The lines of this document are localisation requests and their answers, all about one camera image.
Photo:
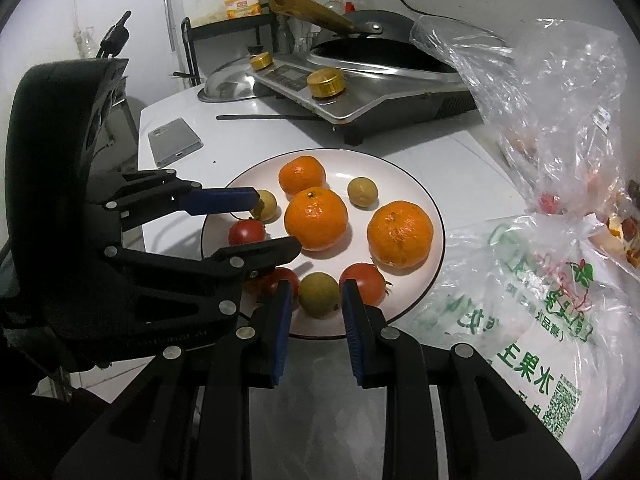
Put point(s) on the gold cooker knob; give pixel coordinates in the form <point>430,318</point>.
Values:
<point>262,61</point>
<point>326,82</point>

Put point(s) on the white wall pipe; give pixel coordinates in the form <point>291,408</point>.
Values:
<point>167,10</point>

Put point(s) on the printed plastic bag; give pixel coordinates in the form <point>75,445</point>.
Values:
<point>500,360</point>

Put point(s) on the dark chopstick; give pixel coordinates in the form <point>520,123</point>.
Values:
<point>260,117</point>

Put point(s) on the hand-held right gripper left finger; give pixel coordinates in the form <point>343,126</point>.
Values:
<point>282,332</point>

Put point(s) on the large orange tangerine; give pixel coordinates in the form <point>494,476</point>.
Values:
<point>400,233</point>

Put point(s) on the smartphone in clear case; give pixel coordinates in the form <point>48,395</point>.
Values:
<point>172,142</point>

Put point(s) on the small orange tangerine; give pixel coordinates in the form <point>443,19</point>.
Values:
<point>301,175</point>

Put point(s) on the white round plate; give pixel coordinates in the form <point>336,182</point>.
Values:
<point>345,165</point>

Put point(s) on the black clamp tool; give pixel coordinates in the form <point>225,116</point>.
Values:
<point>117,32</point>

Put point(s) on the small red tomato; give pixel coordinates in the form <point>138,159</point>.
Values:
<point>246,231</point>
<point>550,202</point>

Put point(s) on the clear plastic bag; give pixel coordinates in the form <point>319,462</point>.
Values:
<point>550,110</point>

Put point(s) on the domed steel pot lid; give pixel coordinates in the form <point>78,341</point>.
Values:
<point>230,82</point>

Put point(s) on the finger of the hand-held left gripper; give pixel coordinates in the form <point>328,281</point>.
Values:
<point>270,252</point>
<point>220,200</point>

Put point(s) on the medium orange tangerine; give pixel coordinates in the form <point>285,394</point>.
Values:
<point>316,218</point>

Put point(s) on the small yellow longan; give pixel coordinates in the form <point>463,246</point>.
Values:
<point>318,294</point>
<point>362,191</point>
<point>267,206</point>

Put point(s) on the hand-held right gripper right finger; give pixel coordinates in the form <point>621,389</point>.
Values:
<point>351,335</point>

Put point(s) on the black metal rack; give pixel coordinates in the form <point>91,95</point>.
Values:
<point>225,30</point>

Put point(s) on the steel induction cooker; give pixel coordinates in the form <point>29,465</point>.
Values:
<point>390,105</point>

